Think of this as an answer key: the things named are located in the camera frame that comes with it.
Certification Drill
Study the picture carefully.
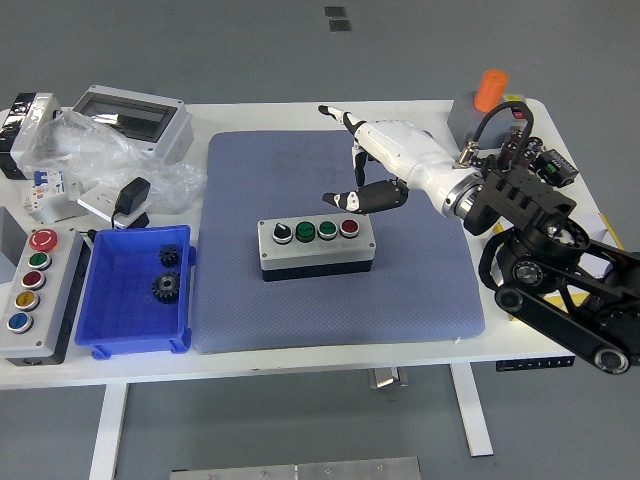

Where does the white and yellow cardboard box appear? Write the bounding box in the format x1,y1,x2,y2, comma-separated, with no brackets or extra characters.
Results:
492,212,627,307

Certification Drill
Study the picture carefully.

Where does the white wall socket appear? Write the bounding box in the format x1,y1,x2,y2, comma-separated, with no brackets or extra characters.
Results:
77,183,139,224

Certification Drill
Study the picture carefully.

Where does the black table control panel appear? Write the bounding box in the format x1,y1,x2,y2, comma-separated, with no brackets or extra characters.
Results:
495,355,576,373

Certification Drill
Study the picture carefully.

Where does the large black gear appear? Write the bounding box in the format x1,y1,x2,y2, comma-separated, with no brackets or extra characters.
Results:
151,271,182,305

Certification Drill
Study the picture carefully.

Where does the grey enclosure with clear lid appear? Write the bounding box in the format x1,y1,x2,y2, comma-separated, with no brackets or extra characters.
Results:
72,84,195,166

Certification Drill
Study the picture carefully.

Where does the grey rocker switch box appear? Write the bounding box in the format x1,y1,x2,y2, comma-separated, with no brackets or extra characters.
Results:
446,92,535,150

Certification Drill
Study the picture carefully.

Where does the orange cylinder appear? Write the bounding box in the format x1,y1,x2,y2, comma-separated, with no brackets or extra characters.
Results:
473,68,510,113

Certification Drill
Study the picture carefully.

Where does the metal bracket under table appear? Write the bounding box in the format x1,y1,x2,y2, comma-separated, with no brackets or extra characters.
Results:
368,368,409,390

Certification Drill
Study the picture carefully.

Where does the grey five-button control box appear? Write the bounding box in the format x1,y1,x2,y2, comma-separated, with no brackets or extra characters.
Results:
0,227,94,366

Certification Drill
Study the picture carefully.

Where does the black power adapter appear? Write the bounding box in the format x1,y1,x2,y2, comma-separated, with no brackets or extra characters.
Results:
109,176,152,230

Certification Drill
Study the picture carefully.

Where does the white and black enclosure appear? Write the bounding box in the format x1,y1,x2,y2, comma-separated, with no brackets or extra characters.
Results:
0,92,62,180

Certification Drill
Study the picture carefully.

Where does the white circuit breaker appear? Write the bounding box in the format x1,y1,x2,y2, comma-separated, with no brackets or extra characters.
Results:
20,168,90,225

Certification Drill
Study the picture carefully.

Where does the black module with green terminals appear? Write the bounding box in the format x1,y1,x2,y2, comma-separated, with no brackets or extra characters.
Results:
532,148,580,189

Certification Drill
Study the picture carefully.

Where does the grey metal box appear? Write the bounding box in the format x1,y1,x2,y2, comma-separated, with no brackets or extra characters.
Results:
0,207,26,286

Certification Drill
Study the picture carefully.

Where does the white table leg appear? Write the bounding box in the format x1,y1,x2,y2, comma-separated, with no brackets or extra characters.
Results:
448,363,495,457
88,383,130,480

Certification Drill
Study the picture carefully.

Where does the blue-grey table mat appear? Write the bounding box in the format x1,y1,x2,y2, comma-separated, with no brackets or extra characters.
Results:
192,130,486,355

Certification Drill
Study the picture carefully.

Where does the blue plastic bin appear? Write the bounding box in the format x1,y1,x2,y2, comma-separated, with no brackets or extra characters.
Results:
74,224,197,360

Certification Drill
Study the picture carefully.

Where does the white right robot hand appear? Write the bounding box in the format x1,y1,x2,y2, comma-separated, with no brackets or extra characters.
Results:
318,103,470,216

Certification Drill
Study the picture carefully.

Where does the clear plastic bag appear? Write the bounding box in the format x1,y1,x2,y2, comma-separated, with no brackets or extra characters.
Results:
19,108,207,211

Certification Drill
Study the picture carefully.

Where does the grey metal plate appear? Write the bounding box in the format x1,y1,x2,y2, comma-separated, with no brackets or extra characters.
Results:
169,455,422,480

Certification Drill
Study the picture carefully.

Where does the grey four-control button box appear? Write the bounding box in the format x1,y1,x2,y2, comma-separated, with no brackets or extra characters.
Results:
257,217,376,284

